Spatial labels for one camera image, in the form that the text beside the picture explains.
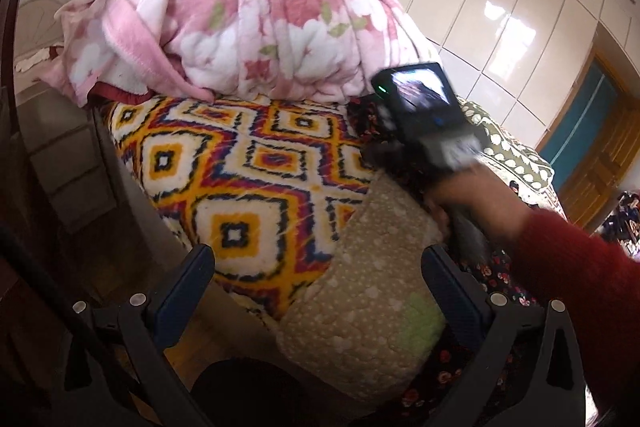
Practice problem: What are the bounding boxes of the black red floral dress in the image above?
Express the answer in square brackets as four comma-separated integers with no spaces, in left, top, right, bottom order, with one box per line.
[347,95,559,418]

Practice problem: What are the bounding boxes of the pink floral fleece blanket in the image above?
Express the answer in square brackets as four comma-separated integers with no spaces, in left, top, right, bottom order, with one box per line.
[42,0,437,106]

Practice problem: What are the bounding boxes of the beige dotted quilted bedspread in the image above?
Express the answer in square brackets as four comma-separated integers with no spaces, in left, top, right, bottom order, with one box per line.
[277,173,446,403]

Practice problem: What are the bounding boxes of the red sleeve right forearm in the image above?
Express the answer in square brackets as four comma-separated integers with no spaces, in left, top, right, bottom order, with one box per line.
[496,207,639,426]

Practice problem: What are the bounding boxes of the person's right hand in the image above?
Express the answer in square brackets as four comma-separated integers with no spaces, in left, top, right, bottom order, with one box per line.
[425,164,533,246]

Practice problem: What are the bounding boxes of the wooden door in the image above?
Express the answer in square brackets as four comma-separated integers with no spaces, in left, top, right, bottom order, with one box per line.
[538,54,639,232]

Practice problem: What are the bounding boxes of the green white dotted pillow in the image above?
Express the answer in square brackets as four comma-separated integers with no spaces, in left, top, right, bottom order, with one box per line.
[459,98,554,193]

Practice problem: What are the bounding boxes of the geometric patterned plush blanket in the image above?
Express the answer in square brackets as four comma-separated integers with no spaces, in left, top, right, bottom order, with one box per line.
[101,95,373,322]

